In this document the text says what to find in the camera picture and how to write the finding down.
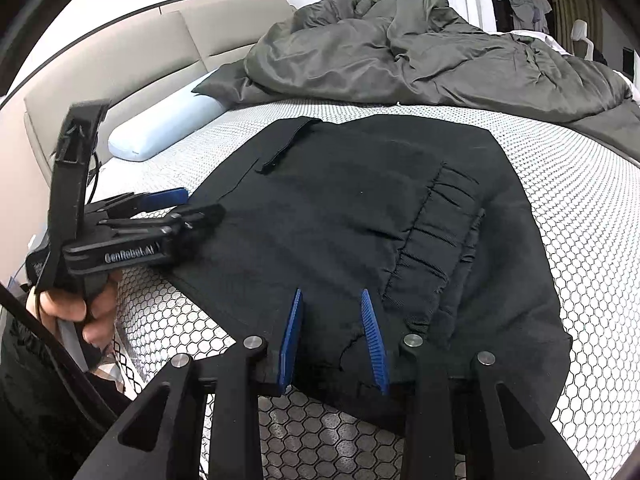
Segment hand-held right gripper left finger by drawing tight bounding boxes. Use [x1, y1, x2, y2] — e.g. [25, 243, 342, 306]
[75, 287, 305, 480]

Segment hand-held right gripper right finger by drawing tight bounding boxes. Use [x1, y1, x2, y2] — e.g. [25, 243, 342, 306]
[360, 288, 592, 480]

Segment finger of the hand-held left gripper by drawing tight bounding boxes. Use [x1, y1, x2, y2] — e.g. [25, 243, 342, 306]
[97, 203, 227, 263]
[87, 187, 189, 217]

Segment black pants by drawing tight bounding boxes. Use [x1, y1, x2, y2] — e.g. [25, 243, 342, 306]
[167, 115, 573, 436]

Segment person's left hand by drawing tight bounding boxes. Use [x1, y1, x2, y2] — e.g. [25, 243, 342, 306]
[37, 270, 124, 348]

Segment light blue pillow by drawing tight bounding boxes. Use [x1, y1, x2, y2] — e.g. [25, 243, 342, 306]
[107, 71, 232, 163]

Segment beige padded headboard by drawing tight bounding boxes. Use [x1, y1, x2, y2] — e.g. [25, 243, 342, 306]
[0, 0, 297, 196]

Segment dark patterned cloth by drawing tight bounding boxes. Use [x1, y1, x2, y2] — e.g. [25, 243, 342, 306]
[0, 305, 133, 480]

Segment honeycomb patterned bed mattress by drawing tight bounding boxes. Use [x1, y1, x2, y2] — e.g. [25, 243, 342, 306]
[90, 97, 640, 480]

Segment dark grey duvet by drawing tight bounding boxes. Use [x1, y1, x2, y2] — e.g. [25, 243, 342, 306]
[192, 0, 640, 123]

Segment hanging grey clothes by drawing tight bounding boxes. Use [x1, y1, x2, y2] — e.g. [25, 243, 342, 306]
[492, 0, 553, 33]

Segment white chair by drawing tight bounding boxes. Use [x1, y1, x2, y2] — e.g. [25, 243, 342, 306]
[570, 20, 597, 61]

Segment thin black cable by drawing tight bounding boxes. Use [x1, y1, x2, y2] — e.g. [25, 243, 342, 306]
[85, 150, 103, 206]

